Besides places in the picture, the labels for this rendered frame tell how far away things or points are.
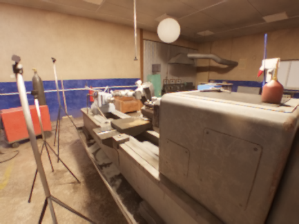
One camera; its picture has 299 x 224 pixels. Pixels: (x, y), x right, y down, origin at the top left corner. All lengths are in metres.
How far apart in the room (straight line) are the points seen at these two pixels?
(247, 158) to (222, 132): 0.11
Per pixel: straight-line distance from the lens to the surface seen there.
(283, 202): 0.65
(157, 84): 5.70
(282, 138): 0.51
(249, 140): 0.54
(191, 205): 0.81
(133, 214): 1.30
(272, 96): 0.65
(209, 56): 6.73
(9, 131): 3.90
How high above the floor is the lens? 1.43
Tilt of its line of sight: 15 degrees down
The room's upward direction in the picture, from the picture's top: straight up
